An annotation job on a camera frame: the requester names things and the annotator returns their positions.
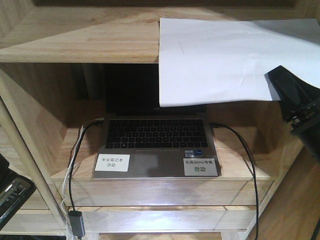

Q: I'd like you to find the white cable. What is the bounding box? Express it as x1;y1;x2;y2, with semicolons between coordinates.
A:
59;117;104;236

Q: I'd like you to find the black stapler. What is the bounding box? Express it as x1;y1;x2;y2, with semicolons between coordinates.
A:
0;154;37;230

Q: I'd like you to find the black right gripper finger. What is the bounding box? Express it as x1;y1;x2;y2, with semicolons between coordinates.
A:
265;65;320;118

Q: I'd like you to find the wooden shelf unit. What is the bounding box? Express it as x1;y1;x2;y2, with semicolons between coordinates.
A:
0;0;320;240

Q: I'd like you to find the grey Huawei laptop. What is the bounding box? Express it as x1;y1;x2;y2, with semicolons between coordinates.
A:
93;63;221;180

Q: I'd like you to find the white paper sheet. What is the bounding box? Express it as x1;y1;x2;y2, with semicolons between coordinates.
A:
158;18;320;107

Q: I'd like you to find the grey usb adapter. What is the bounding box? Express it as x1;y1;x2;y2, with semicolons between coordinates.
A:
68;210;86;240

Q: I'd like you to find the black cable with adapter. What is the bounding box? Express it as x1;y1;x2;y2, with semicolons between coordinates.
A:
67;120;104;213

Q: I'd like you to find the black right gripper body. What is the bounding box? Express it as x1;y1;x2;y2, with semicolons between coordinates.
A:
287;98;320;160

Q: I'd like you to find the black laptop cable right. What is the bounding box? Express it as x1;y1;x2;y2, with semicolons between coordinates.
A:
209;122;261;240

